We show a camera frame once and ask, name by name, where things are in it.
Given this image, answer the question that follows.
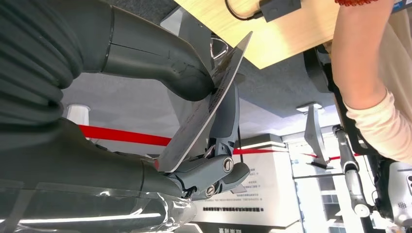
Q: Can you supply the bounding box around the red bead bracelet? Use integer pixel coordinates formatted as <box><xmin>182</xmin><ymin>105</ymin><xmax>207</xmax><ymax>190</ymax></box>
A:
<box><xmin>334</xmin><ymin>0</ymin><xmax>379</xmax><ymax>7</ymax></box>

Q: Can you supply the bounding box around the black office chair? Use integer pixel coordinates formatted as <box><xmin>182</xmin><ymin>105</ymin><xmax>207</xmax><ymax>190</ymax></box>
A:
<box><xmin>303</xmin><ymin>44</ymin><xmax>400</xmax><ymax>233</ymax></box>

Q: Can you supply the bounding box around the distant grey stand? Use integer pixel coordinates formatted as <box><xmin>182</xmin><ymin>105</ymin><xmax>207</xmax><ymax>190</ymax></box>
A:
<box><xmin>303</xmin><ymin>103</ymin><xmax>329</xmax><ymax>169</ymax></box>

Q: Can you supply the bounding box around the white machine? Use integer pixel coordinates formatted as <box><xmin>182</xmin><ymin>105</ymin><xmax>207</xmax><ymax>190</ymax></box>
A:
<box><xmin>384</xmin><ymin>161</ymin><xmax>412</xmax><ymax>227</ymax></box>

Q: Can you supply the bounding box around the small black adapter box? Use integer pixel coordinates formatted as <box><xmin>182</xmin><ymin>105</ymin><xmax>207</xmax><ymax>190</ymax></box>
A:
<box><xmin>259</xmin><ymin>0</ymin><xmax>302</xmax><ymax>22</ymax></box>

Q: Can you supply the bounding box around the person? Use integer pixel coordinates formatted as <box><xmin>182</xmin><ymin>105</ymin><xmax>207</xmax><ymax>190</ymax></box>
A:
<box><xmin>331</xmin><ymin>0</ymin><xmax>412</xmax><ymax>165</ymax></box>

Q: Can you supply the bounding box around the long looped black cable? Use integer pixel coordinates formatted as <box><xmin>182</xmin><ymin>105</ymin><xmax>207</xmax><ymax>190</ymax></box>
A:
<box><xmin>224</xmin><ymin>0</ymin><xmax>262</xmax><ymax>22</ymax></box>

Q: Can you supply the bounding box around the red barrier belt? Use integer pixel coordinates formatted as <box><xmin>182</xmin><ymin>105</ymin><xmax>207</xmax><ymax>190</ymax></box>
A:
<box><xmin>79</xmin><ymin>124</ymin><xmax>360</xmax><ymax>162</ymax></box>

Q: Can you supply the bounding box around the white text sign board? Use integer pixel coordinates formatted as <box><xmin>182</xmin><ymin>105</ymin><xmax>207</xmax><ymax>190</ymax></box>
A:
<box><xmin>192</xmin><ymin>133</ymin><xmax>302</xmax><ymax>230</ymax></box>

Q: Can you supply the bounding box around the white round pillar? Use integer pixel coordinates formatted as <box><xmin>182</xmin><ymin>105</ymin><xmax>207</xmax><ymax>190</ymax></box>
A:
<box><xmin>66</xmin><ymin>103</ymin><xmax>91</xmax><ymax>127</ymax></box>

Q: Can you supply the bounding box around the silver jointed post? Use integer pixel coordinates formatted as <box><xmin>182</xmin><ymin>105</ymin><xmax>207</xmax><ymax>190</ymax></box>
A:
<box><xmin>332</xmin><ymin>124</ymin><xmax>371</xmax><ymax>218</ymax></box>

